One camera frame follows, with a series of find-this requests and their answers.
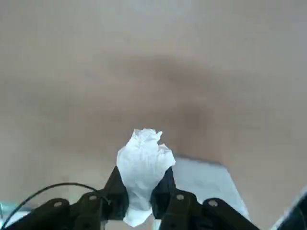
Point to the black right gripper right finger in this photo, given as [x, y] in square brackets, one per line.
[187, 213]

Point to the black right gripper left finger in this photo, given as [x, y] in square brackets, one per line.
[91, 210]

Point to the white tissue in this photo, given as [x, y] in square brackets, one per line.
[144, 163]

